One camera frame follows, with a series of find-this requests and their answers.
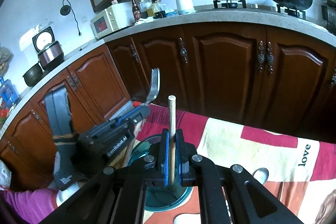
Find light wooden chopstick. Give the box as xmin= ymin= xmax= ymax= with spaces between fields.
xmin=168 ymin=95 xmax=176 ymax=186

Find silver metal fork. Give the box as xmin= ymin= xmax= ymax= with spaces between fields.
xmin=144 ymin=68 xmax=160 ymax=106

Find pink sleeved forearm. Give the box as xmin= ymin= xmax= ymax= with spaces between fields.
xmin=1 ymin=188 xmax=58 ymax=223

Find brown lower kitchen cabinets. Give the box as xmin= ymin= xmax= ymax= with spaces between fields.
xmin=1 ymin=22 xmax=335 ymax=191

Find white utensil holder cup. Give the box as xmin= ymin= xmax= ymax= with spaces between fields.
xmin=128 ymin=134 xmax=193 ymax=213

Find grey metal spoon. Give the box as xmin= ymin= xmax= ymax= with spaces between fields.
xmin=253 ymin=168 xmax=269 ymax=185

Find wooden chopstick on table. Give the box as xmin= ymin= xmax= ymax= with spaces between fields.
xmin=277 ymin=182 xmax=284 ymax=201

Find silver rice cooker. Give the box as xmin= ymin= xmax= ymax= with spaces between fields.
xmin=32 ymin=26 xmax=64 ymax=72

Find dark metal bowl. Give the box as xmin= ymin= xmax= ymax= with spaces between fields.
xmin=23 ymin=63 xmax=43 ymax=87

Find grey stone countertop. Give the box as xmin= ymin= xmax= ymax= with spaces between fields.
xmin=1 ymin=9 xmax=335 ymax=136

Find dark sauce bottle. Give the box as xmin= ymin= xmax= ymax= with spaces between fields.
xmin=131 ymin=0 xmax=142 ymax=22

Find white microwave oven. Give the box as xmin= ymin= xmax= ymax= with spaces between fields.
xmin=91 ymin=2 xmax=135 ymax=39

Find yellow cap oil bottle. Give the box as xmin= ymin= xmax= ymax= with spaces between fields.
xmin=150 ymin=0 xmax=166 ymax=19

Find checkered red cream tablecloth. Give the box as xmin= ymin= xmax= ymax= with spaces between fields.
xmin=105 ymin=104 xmax=336 ymax=224

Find gas stove burner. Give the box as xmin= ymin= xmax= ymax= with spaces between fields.
xmin=213 ymin=0 xmax=306 ymax=20

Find black dish drying rack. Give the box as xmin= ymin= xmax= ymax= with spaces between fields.
xmin=321 ymin=0 xmax=336 ymax=35

